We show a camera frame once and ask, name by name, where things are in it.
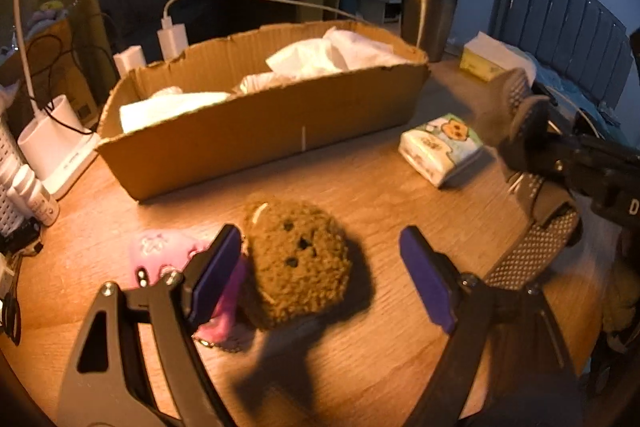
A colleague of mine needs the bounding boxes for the brown plush toy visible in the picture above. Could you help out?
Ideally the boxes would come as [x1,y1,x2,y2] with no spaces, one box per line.
[239,195,352,331]

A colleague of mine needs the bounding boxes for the blue printed blanket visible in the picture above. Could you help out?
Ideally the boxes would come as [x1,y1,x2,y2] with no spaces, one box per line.
[532,62,626,142]

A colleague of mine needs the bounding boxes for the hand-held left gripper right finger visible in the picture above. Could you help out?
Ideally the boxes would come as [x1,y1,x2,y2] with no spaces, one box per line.
[398,225,587,427]

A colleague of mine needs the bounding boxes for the white computer desk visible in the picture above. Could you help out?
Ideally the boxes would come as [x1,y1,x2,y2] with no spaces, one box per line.
[357,0,404,26]

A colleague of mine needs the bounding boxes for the tall brown cardboard box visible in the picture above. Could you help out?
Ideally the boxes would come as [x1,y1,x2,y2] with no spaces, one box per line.
[0,17,99,128]

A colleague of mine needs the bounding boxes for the white cloth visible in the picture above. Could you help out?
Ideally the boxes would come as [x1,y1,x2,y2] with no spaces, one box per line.
[119,90,232,134]

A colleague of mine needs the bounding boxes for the white desk lamp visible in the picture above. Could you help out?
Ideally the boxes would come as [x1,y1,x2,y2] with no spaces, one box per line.
[12,0,101,202]

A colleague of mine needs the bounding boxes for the white power adapter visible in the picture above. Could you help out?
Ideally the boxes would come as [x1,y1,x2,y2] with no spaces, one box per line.
[113,46,147,80]

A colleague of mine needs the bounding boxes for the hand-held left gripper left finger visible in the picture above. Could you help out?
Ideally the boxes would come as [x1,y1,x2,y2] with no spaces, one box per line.
[56,223,244,427]

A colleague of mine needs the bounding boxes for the black scissors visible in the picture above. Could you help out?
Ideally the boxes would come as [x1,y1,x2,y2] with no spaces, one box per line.
[0,251,24,348]

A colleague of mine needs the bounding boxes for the black cable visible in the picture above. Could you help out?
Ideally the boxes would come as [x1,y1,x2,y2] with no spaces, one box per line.
[24,9,119,136]

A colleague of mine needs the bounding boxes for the pink plush toy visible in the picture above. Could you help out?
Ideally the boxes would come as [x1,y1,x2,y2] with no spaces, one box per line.
[128,229,249,344]

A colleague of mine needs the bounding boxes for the small white bottle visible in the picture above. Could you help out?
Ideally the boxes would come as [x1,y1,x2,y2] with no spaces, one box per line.
[12,164,60,227]

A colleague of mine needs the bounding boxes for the printed tissue packet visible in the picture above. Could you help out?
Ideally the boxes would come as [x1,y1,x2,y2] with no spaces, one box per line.
[398,113,485,189]

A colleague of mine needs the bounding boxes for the white charger plug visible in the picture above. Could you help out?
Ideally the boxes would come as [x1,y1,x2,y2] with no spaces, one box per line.
[157,19,190,62]

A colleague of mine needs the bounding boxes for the shallow cardboard box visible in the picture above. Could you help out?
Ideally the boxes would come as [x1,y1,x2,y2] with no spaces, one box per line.
[94,20,431,202]

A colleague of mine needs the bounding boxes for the white plastic basket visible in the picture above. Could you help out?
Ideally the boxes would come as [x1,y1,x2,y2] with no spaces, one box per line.
[0,111,32,239]

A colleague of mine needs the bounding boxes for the yellow tissue box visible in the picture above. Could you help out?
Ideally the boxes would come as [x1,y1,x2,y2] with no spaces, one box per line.
[458,31,539,82]

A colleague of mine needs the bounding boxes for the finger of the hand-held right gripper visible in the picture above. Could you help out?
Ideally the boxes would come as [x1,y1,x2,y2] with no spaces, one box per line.
[492,68,557,158]
[484,177,584,293]

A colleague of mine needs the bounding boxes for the white tissue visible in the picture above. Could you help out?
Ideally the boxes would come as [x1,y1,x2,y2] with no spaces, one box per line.
[264,26,409,76]

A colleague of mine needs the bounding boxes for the clear plastic bag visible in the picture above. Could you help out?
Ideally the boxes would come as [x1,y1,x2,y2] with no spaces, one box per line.
[238,71,297,94]

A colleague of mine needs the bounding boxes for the stainless steel tumbler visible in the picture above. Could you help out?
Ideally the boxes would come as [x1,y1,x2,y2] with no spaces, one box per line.
[401,0,461,63]

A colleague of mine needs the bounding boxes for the grey padded headboard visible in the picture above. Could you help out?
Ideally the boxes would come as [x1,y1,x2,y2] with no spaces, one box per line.
[487,0,632,108]

